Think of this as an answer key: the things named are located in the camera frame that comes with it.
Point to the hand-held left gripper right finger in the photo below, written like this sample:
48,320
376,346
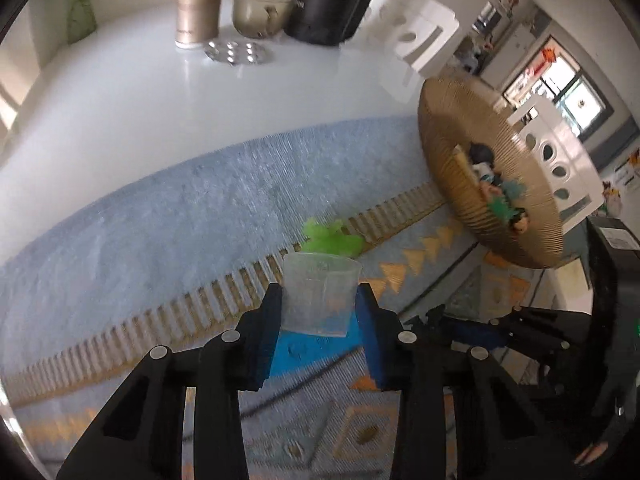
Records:
370,340

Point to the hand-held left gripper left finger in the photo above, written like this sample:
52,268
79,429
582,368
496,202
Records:
272,342

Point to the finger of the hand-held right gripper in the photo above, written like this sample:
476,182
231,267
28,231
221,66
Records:
475,336
540,327

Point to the clear plastic cup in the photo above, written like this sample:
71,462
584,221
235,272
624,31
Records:
320,295

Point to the round wicker basket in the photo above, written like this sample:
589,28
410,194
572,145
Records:
450,125

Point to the person's right hand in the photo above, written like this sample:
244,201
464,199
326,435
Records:
592,454

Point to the blue utility knife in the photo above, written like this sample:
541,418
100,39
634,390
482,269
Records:
310,351

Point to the green plastic toy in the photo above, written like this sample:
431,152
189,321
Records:
330,240

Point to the green star toy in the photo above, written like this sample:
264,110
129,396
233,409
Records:
500,208

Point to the teal plastic toy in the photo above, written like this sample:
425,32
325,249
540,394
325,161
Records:
512,190

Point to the white chair with oval holes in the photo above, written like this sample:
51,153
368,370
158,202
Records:
415,40
555,160

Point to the blue patterned woven mat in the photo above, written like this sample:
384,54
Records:
150,220

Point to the black figure toy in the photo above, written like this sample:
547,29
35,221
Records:
481,157

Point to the window with red decoration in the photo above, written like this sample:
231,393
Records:
565,85

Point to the perforated metal disc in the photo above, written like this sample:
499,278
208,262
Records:
239,52

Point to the smoked glass cup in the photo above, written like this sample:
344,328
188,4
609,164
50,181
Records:
260,15

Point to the black cylinder container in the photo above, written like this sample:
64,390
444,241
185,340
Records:
330,0

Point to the gold metal cylinder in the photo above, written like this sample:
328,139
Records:
197,5

